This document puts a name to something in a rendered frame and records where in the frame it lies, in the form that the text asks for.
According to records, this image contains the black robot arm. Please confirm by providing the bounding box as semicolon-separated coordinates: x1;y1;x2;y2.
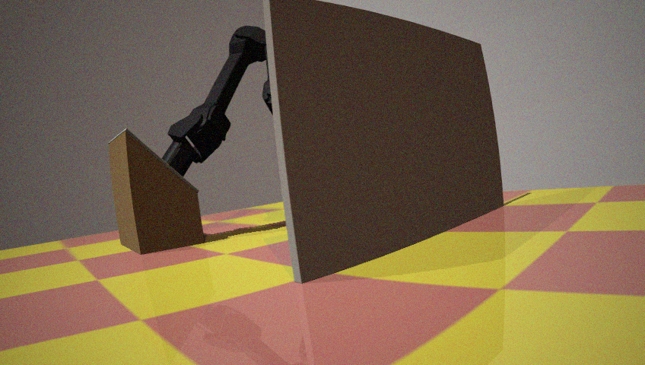
162;26;269;177

